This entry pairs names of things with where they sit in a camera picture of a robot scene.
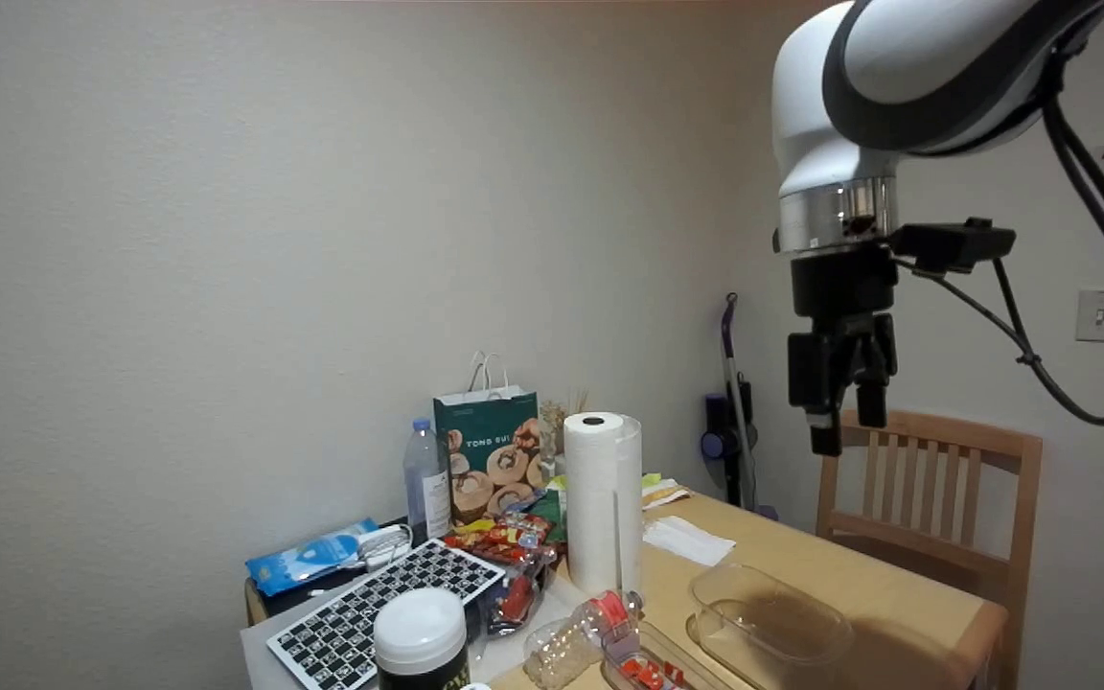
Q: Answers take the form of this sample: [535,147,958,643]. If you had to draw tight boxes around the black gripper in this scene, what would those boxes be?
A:
[784,242,903,460]

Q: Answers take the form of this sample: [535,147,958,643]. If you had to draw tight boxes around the clear container with orange pieces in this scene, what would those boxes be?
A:
[595,619,737,690]

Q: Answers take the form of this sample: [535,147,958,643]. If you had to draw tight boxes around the wooden chair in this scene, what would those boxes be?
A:
[812,405,1046,690]

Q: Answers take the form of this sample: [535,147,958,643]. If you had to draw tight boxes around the stick vacuum cleaner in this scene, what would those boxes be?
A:
[701,288,765,515]

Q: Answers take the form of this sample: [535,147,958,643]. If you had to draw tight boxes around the yellow green packet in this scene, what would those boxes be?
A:
[639,472,699,515]

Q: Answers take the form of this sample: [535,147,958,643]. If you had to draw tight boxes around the white napkin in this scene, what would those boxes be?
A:
[639,515,740,573]

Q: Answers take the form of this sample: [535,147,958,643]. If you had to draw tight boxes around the empty clear plastic container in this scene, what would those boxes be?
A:
[682,559,862,690]

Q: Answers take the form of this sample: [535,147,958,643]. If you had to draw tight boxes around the white paper towel roll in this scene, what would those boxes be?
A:
[561,405,648,601]

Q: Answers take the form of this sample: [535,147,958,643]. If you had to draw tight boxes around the green gift bag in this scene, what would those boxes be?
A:
[429,348,545,527]

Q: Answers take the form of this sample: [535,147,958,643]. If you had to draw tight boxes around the red snack packets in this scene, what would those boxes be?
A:
[442,510,563,643]

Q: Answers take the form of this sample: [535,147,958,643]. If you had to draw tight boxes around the clear water bottle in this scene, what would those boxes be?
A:
[398,416,455,550]

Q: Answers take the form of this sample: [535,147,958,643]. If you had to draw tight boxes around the white lid jar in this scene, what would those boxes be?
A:
[370,582,475,690]

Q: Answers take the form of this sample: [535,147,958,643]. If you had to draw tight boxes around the blue package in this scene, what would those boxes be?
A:
[245,518,412,605]

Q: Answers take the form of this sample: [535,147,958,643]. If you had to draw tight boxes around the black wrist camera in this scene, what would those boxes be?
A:
[890,216,1021,278]

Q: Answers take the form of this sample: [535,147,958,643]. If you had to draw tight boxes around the white wall light switch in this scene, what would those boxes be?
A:
[1072,288,1104,345]

